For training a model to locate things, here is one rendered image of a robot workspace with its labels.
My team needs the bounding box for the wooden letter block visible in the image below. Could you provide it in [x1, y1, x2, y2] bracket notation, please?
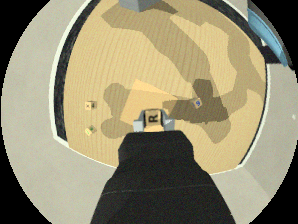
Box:
[145, 108, 161, 126]
[85, 126, 95, 136]
[190, 97, 202, 109]
[85, 101, 95, 110]

